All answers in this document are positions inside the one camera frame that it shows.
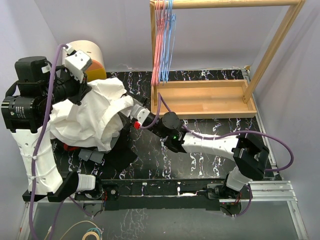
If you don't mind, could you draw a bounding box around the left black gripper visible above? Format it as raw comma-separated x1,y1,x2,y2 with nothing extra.
41,64,92,106

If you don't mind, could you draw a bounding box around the white shirt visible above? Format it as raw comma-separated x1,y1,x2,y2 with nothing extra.
49,77,134,152

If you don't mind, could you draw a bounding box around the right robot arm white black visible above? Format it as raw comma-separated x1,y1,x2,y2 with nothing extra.
134,109,270,199

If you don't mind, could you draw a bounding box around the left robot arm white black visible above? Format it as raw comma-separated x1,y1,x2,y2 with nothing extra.
1,56,104,203

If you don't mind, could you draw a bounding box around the red black plaid shirt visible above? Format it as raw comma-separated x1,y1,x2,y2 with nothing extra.
63,143,80,152

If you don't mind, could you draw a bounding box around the black garment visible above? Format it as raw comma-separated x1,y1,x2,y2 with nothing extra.
101,113,138,178

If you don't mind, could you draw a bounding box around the wooden clothes rack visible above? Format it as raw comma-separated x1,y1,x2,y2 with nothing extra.
151,0,305,119

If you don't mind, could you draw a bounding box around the blue hangers bundle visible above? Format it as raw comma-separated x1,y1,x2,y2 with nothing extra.
158,0,176,84

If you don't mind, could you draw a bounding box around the pink hangers bundle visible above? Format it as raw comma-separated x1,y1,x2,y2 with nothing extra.
151,0,169,87

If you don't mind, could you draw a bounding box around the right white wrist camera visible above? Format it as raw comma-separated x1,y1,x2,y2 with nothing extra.
130,104,151,130

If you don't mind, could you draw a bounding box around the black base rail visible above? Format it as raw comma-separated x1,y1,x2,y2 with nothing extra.
22,178,253,212

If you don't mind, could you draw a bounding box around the coiled cream cable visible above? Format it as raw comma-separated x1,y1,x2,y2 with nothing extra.
47,220,104,240

